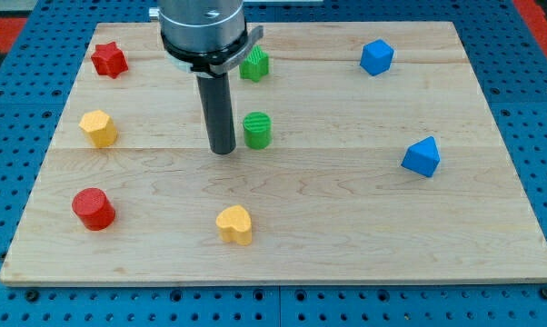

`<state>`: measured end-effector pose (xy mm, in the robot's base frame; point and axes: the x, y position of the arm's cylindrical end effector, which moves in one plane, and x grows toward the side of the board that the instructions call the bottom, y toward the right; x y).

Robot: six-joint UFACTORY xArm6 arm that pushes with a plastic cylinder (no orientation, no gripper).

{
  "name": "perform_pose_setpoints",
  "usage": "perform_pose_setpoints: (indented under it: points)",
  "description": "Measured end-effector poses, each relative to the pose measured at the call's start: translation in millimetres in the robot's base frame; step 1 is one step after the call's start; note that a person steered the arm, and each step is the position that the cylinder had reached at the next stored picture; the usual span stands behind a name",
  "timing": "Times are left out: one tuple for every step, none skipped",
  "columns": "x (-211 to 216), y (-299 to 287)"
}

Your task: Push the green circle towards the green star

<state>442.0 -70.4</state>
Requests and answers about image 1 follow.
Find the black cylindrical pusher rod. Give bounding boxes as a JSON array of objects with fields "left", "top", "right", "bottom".
[{"left": 196, "top": 74, "right": 236, "bottom": 155}]

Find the red cylinder block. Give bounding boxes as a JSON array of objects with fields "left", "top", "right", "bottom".
[{"left": 72, "top": 188, "right": 115, "bottom": 231}]

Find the blue cube block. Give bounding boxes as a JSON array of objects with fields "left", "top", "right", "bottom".
[{"left": 360, "top": 39, "right": 394, "bottom": 75}]

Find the yellow heart block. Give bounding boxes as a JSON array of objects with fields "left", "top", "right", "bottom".
[{"left": 215, "top": 205, "right": 253, "bottom": 246}]

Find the yellow hexagon block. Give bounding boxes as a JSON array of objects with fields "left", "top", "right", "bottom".
[{"left": 79, "top": 110, "right": 118, "bottom": 148}]

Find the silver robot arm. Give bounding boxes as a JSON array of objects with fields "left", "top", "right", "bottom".
[{"left": 149, "top": 0, "right": 264, "bottom": 154}]

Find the blue triangular prism block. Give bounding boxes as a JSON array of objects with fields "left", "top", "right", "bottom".
[{"left": 401, "top": 136, "right": 441, "bottom": 177}]

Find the light wooden board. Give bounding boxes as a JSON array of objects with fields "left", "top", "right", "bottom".
[{"left": 0, "top": 22, "right": 547, "bottom": 287}]

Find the green star block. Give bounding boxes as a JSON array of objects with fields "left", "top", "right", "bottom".
[{"left": 239, "top": 45, "right": 269, "bottom": 83}]

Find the red star block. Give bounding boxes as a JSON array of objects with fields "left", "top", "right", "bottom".
[{"left": 91, "top": 42, "right": 129, "bottom": 79}]

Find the green cylinder block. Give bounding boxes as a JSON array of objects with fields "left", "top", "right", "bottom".
[{"left": 243, "top": 112, "right": 272, "bottom": 150}]

